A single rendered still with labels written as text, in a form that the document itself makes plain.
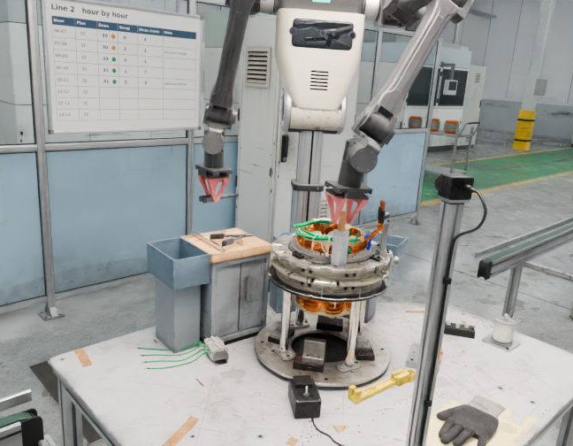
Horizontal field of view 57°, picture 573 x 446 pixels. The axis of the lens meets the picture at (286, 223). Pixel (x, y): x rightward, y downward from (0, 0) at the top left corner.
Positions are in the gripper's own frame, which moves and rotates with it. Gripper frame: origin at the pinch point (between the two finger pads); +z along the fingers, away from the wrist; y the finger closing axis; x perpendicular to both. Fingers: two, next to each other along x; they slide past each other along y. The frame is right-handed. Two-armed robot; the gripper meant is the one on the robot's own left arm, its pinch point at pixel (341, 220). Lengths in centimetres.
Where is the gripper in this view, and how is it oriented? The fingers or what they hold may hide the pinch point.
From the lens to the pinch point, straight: 129.3
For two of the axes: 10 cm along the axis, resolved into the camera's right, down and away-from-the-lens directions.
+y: 8.8, 0.0, 4.8
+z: -1.7, 9.4, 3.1
